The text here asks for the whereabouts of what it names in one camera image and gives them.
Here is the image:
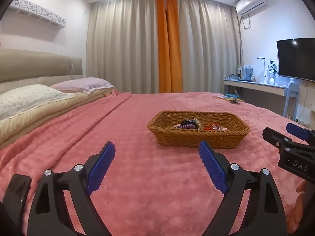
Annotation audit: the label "pink bow hair clip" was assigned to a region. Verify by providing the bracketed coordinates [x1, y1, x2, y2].
[212, 125, 228, 132]

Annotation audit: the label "white fuzzy hair tie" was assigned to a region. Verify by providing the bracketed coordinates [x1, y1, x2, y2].
[192, 118, 205, 131]

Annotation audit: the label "black smart watch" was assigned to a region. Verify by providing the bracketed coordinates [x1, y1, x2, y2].
[180, 119, 198, 129]

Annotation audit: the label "person's right hand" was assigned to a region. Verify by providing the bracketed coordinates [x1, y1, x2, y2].
[287, 181, 307, 234]

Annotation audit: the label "light blue chair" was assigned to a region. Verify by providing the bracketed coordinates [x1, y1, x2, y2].
[282, 82, 301, 120]

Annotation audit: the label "white desk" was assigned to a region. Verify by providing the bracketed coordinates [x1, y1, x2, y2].
[224, 79, 287, 96]

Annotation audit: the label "booklets on bed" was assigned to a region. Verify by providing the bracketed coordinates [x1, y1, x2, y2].
[216, 94, 245, 104]

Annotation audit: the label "white vase with plant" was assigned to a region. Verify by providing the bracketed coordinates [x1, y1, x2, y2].
[267, 60, 278, 85]

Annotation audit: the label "items on desk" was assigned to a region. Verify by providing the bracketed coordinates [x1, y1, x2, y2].
[229, 65, 256, 82]

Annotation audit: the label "black television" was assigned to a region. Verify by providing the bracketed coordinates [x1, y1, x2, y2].
[277, 38, 315, 82]

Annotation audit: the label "white desk lamp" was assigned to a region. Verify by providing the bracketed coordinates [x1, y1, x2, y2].
[257, 57, 267, 84]

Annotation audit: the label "beige folded quilt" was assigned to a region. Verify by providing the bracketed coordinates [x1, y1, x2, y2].
[1, 88, 118, 149]

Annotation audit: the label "brown wicker basket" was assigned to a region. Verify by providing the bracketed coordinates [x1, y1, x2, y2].
[147, 110, 250, 149]

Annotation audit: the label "white floral pillow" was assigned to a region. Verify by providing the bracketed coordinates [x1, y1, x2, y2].
[1, 84, 75, 123]

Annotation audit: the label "lilac pillow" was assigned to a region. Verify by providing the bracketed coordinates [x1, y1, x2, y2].
[51, 77, 115, 95]

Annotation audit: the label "orange curtain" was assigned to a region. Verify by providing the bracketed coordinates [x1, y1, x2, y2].
[156, 0, 183, 93]

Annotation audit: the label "white air conditioner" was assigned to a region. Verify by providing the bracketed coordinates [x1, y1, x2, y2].
[235, 0, 267, 17]

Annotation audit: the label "beige padded headboard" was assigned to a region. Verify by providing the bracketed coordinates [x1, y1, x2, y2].
[0, 49, 84, 94]

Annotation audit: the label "beige curtain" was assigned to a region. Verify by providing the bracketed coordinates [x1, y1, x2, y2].
[86, 0, 242, 94]

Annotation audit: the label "white wall shelf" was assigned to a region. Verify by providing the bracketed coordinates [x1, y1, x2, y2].
[8, 0, 67, 29]

